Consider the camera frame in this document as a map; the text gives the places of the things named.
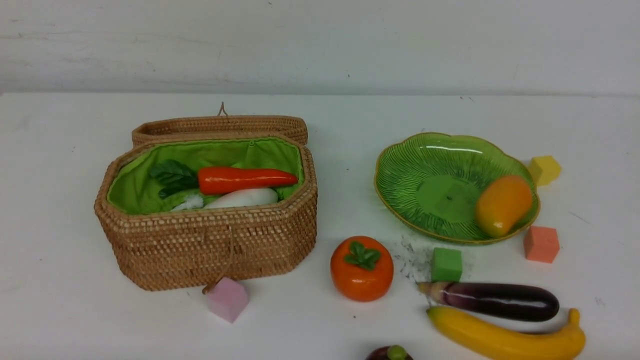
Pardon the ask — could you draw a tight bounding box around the white radish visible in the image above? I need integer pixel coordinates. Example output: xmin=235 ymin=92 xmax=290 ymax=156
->
xmin=203 ymin=187 xmax=279 ymax=209

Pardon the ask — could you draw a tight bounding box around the orange persimmon with green leaf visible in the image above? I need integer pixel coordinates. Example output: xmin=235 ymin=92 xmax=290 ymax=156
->
xmin=329 ymin=235 xmax=394 ymax=302

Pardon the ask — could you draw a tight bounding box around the orange carrot with green leaves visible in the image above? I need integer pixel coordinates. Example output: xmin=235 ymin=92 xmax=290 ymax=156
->
xmin=147 ymin=159 xmax=298 ymax=199

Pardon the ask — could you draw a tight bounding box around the yellow orange mango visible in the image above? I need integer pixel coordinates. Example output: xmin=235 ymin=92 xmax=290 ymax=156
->
xmin=474 ymin=175 xmax=533 ymax=239

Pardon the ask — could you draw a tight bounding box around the dark purple mangosteen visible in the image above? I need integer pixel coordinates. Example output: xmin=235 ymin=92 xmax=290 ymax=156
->
xmin=365 ymin=344 xmax=414 ymax=360

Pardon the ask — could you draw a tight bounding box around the purple eggplant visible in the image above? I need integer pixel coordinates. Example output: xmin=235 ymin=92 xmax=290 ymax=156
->
xmin=417 ymin=281 xmax=560 ymax=322

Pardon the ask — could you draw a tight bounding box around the woven rattan basket lid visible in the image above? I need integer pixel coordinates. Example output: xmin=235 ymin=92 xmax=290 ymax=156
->
xmin=131 ymin=104 xmax=309 ymax=146

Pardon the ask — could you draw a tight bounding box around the green glass leaf plate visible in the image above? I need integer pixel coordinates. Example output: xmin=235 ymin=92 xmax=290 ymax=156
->
xmin=374 ymin=132 xmax=541 ymax=246

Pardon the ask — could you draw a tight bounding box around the pink foam cube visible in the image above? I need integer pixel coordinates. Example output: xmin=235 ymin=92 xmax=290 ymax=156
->
xmin=202 ymin=276 xmax=250 ymax=324

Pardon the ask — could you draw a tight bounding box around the green foam cube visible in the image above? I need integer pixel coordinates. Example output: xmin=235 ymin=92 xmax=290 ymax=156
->
xmin=430 ymin=247 xmax=463 ymax=282

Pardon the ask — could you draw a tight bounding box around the woven rattan basket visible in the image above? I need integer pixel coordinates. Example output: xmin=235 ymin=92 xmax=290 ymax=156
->
xmin=94 ymin=132 xmax=318 ymax=291

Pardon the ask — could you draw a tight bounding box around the yellow banana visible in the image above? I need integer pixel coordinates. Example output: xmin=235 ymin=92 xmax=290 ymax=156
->
xmin=426 ymin=306 xmax=586 ymax=360

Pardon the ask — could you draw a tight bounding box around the yellow foam cube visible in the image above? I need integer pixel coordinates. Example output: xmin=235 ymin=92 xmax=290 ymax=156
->
xmin=528 ymin=155 xmax=562 ymax=187

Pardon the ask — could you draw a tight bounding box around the orange foam cube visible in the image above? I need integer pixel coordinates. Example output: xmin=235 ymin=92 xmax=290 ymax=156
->
xmin=523 ymin=226 xmax=561 ymax=264

